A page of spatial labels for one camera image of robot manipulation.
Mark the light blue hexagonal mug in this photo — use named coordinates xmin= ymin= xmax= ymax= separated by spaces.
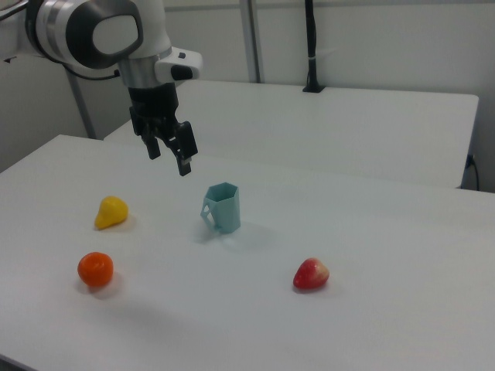
xmin=199 ymin=182 xmax=241 ymax=234

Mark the red toy strawberry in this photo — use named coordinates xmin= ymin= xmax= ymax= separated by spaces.
xmin=292 ymin=257 xmax=331 ymax=291

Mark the grey partition post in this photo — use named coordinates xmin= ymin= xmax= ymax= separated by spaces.
xmin=63 ymin=69 xmax=97 ymax=140
xmin=238 ymin=0 xmax=266 ymax=84

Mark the orange toy fruit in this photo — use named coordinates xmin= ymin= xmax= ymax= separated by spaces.
xmin=77 ymin=251 xmax=114 ymax=288

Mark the white table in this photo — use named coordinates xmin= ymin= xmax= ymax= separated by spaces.
xmin=103 ymin=79 xmax=480 ymax=190

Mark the yellow toy pear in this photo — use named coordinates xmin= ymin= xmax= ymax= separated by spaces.
xmin=94 ymin=196 xmax=129 ymax=231

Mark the black wall cable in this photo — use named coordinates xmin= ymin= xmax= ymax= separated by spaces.
xmin=466 ymin=153 xmax=481 ymax=192

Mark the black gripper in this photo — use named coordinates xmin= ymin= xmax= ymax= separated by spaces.
xmin=128 ymin=82 xmax=200 ymax=178

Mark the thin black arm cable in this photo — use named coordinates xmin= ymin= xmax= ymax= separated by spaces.
xmin=57 ymin=60 xmax=121 ymax=83

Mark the black pole with base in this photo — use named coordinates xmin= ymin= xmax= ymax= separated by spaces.
xmin=302 ymin=0 xmax=326 ymax=94

